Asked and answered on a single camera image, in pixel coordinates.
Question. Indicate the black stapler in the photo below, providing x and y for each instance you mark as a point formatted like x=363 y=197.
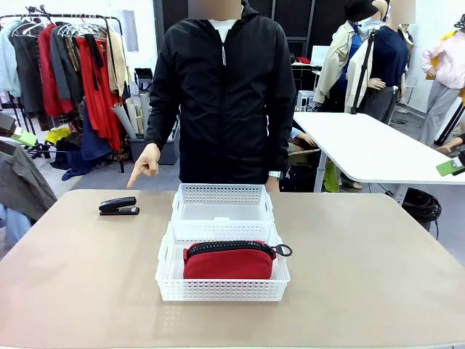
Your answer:
x=118 y=203

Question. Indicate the red zippered pencil case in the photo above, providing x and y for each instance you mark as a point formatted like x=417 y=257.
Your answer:
x=225 y=265

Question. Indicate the person's left forearm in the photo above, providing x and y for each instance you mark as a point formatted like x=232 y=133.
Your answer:
x=281 y=145

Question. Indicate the person's right forearm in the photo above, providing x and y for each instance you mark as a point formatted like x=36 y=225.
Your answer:
x=158 y=123

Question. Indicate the person's right hand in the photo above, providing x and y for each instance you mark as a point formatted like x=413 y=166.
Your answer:
x=149 y=160

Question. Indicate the person's left hand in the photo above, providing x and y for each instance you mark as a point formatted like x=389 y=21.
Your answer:
x=274 y=185

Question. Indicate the mannequin hand with dark sleeve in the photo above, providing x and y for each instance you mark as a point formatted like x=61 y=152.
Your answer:
x=447 y=148

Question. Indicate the yellow cloth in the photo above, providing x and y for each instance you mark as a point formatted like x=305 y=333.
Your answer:
x=58 y=135

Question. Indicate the grey tweed jacket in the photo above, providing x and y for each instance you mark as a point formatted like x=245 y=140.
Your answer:
x=22 y=181

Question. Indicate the dark brown hanging coat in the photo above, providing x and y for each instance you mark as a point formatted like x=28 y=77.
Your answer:
x=27 y=72

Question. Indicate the navy blue skirt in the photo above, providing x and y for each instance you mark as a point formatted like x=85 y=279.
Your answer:
x=92 y=140

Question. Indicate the red hanging jacket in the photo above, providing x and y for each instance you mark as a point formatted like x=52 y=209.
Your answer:
x=49 y=72

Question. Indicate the light blue hanging garment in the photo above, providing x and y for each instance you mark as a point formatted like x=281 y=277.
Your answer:
x=7 y=62

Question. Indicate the long red hanging dress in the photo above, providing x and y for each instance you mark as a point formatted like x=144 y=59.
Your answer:
x=100 y=105

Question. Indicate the dark grey hanging jacket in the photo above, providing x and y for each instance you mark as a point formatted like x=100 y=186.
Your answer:
x=63 y=65

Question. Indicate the white desk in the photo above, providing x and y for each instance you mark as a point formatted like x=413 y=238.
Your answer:
x=363 y=145

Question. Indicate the pale blue cloth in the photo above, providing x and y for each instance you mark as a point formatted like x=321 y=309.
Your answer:
x=12 y=225

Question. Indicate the mannequin in pink top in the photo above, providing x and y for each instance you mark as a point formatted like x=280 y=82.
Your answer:
x=445 y=72

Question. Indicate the grey paper roll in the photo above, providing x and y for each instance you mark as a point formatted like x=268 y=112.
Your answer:
x=123 y=118

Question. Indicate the black hanging scarf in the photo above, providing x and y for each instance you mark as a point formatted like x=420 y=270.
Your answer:
x=95 y=58

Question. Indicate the cream paper roll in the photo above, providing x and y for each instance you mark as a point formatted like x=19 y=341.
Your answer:
x=131 y=112

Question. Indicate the green bag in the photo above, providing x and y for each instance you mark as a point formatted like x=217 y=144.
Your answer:
x=330 y=178

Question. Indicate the beige hanging garment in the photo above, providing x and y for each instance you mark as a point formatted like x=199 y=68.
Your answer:
x=117 y=62

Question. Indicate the grey cardboard tube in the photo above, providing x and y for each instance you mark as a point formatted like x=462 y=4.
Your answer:
x=144 y=109

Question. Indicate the mannequin in navy top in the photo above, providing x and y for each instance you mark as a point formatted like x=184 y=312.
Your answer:
x=390 y=54

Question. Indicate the black metal clothes rack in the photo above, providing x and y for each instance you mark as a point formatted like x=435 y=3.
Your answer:
x=72 y=16

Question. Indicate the beige mannequin hand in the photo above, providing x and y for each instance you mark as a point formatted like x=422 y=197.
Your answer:
x=307 y=139

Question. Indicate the grey storage crate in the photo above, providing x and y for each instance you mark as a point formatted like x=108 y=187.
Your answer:
x=170 y=151

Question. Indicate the mannequin in beige trench coat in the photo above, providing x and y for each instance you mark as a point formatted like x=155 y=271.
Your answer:
x=339 y=65

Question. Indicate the white wrist watch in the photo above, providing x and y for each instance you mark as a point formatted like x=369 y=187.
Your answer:
x=275 y=174

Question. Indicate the black bucket hat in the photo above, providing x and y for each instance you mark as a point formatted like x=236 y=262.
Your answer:
x=359 y=11

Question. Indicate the person in black jacket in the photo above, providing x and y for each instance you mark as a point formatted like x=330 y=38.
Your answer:
x=225 y=109

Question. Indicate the white perforated plastic basket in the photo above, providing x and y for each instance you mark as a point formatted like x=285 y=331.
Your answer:
x=221 y=291
x=221 y=194

